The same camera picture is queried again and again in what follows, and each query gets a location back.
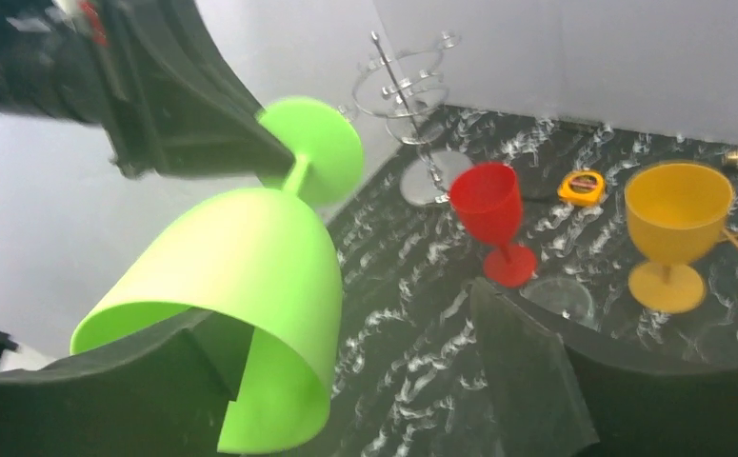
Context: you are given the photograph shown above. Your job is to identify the clear glass tumbler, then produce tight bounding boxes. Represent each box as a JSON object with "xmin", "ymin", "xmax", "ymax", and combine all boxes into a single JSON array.
[{"xmin": 521, "ymin": 276, "xmax": 596, "ymax": 328}]

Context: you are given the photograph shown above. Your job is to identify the silver round glass rack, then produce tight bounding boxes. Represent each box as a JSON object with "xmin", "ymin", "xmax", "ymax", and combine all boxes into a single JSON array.
[{"xmin": 338, "ymin": 30, "xmax": 472, "ymax": 208}]

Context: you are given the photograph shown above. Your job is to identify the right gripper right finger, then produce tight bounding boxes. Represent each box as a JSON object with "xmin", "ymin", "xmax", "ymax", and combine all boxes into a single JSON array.
[{"xmin": 469, "ymin": 277, "xmax": 738, "ymax": 456}]

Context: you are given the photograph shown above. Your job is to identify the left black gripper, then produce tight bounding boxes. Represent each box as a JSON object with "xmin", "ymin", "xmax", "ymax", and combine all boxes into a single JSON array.
[{"xmin": 0, "ymin": 1, "xmax": 294, "ymax": 179}]

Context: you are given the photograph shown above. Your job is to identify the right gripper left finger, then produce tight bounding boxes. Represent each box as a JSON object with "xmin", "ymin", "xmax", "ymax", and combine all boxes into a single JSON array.
[{"xmin": 0, "ymin": 309, "xmax": 254, "ymax": 456}]

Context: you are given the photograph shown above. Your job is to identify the red plastic wine glass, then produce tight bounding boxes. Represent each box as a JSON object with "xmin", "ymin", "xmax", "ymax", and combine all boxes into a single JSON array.
[{"xmin": 449, "ymin": 162, "xmax": 537, "ymax": 288}]

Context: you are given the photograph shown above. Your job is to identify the green plastic wine glass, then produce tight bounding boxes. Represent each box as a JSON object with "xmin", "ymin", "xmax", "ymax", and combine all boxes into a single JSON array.
[{"xmin": 70, "ymin": 97, "xmax": 364, "ymax": 454}]

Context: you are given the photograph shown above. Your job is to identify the orange wine glass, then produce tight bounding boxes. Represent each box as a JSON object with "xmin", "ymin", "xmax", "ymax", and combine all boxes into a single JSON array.
[{"xmin": 624, "ymin": 161, "xmax": 734, "ymax": 314}]

